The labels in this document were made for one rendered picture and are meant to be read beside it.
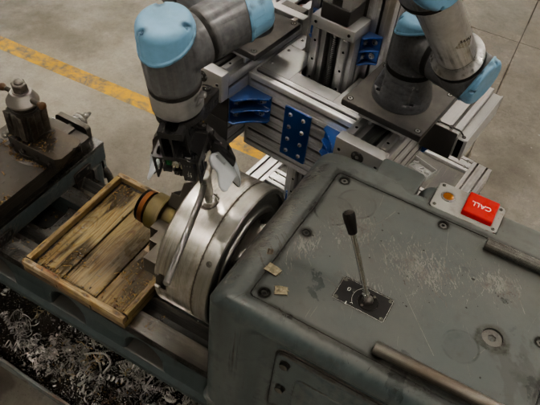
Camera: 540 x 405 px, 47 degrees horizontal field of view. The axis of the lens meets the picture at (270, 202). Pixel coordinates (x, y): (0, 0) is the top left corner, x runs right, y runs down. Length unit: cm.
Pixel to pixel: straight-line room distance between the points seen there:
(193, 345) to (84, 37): 279
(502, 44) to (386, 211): 330
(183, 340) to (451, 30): 86
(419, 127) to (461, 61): 25
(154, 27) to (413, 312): 61
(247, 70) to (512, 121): 224
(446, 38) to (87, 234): 95
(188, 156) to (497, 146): 275
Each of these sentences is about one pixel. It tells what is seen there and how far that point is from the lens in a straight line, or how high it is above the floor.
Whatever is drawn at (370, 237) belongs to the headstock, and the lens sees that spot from 114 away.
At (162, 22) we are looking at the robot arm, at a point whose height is 169.
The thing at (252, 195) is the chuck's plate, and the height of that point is 123.
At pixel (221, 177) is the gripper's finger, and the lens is 98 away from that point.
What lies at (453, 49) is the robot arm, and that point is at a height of 145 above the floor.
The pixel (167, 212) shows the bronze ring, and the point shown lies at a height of 111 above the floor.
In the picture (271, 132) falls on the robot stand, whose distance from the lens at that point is 185.
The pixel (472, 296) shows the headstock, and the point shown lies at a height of 125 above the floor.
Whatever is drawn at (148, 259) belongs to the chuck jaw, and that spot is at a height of 111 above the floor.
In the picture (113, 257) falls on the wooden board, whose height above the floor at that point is 89.
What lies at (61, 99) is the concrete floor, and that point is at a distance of 348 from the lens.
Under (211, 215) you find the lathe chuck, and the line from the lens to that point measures 116.
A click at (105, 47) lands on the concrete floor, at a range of 385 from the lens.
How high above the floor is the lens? 210
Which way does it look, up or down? 47 degrees down
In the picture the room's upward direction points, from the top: 7 degrees clockwise
